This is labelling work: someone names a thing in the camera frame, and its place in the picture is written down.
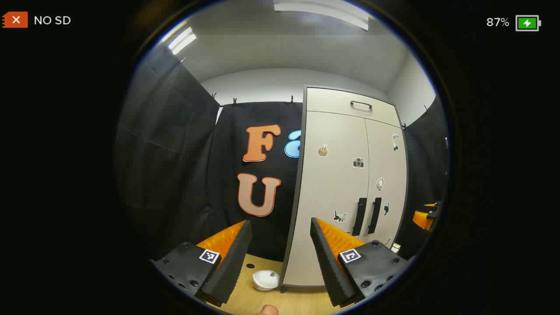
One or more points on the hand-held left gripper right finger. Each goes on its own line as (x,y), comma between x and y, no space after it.
(328,262)

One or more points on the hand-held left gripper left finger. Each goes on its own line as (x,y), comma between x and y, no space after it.
(232,262)

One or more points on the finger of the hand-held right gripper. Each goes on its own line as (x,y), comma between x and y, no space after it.
(423,220)
(432,204)

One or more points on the grey cabinet door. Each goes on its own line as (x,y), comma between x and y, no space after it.
(332,188)
(387,162)

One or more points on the grey double-door shoe cabinet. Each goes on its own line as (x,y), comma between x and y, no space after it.
(297,188)

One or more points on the grey cabinet drawer front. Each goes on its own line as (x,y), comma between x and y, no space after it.
(332,103)

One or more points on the white bowl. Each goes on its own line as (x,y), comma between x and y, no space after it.
(264,280)

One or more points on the black backdrop cloth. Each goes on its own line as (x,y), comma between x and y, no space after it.
(175,153)

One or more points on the long ceiling light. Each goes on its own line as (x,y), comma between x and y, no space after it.
(321,11)

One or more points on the small ceiling light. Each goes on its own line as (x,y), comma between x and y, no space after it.
(182,40)

